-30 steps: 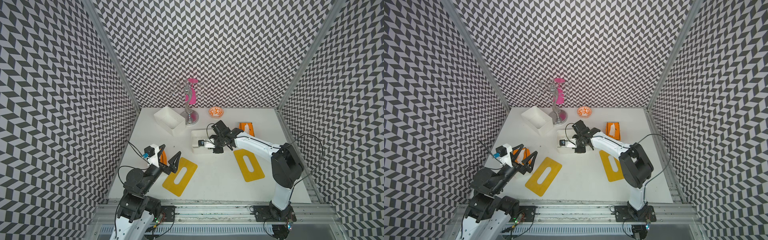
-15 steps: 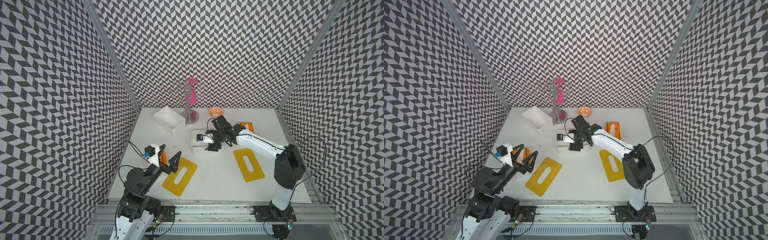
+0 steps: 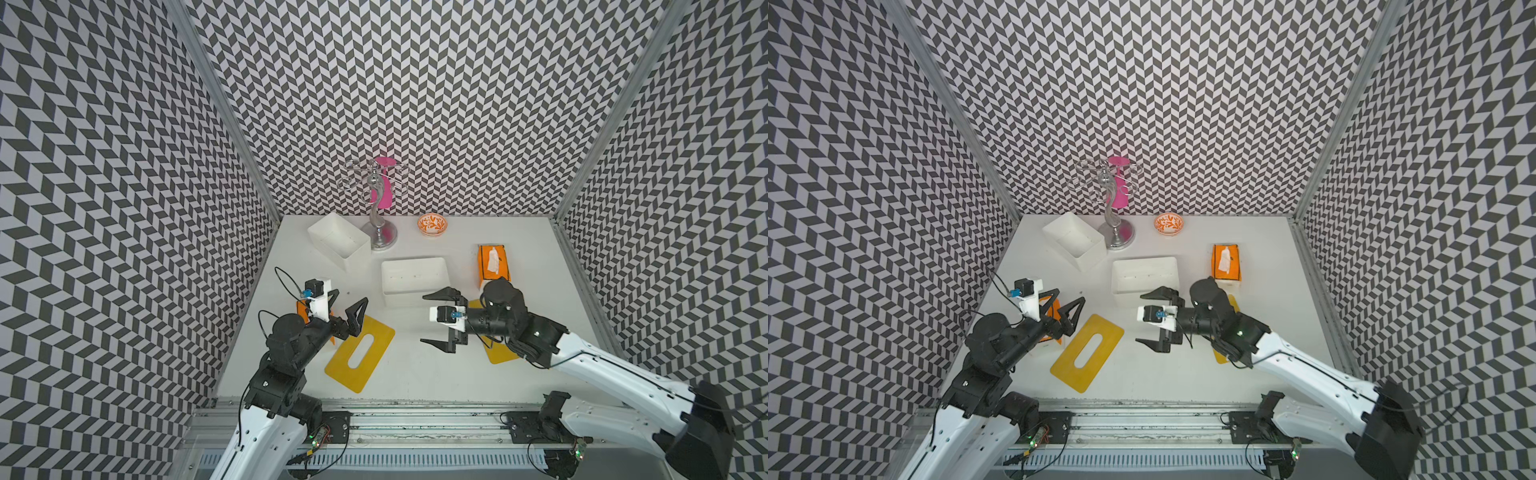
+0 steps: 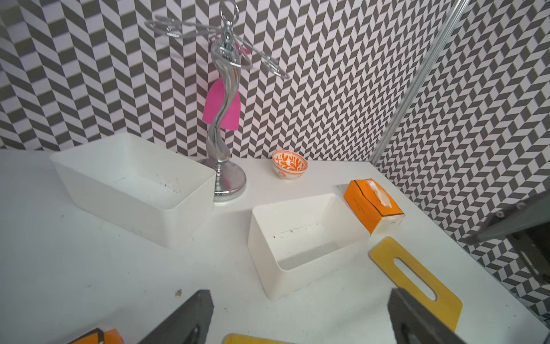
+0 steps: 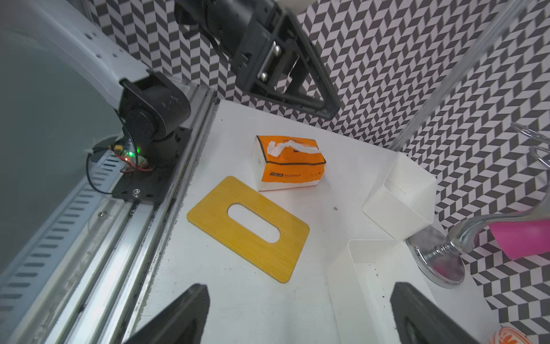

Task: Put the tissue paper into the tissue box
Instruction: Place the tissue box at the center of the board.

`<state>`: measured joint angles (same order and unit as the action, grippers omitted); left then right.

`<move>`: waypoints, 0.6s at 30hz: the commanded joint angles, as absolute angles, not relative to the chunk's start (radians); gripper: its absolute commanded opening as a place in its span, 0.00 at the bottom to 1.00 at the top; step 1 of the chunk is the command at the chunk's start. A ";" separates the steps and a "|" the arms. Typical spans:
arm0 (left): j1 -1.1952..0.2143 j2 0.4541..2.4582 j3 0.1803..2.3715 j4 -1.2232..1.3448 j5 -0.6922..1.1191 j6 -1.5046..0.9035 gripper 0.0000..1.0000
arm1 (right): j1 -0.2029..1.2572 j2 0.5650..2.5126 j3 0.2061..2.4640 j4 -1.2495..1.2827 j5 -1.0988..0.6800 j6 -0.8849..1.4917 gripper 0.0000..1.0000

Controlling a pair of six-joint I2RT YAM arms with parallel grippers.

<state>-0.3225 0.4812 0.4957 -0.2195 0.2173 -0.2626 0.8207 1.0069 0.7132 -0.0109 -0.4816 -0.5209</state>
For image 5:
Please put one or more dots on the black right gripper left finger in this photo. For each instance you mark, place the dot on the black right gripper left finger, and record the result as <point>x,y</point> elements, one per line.
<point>183,321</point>

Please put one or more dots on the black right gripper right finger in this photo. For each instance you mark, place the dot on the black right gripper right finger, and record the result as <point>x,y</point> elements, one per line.
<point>419,320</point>

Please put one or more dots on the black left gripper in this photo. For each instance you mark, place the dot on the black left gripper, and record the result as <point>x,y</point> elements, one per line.
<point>269,53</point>

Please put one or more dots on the white plastic box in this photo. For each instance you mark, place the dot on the white plastic box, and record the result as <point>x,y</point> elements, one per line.
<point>402,200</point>
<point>361,280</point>

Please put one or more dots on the orange tissue pack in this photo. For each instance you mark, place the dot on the orange tissue pack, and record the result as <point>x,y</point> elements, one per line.
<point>284,162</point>

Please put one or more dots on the yellow wooden lid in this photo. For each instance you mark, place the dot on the yellow wooden lid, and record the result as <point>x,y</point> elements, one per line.
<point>278,259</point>

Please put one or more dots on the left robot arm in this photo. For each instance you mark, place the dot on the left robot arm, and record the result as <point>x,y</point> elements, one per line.
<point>151,108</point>

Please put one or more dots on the chrome jewelry stand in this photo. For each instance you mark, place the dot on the chrome jewelry stand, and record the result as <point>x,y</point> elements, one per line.
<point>439,256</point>

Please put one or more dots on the orange patterned ceramic bowl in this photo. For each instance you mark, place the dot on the orange patterned ceramic bowl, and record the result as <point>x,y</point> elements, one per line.
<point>509,335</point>

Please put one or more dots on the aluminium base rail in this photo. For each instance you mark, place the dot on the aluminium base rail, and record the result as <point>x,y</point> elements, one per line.
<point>83,277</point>

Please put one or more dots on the aluminium corner post right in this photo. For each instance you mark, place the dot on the aluminium corner post right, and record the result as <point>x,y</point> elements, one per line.
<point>485,41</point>

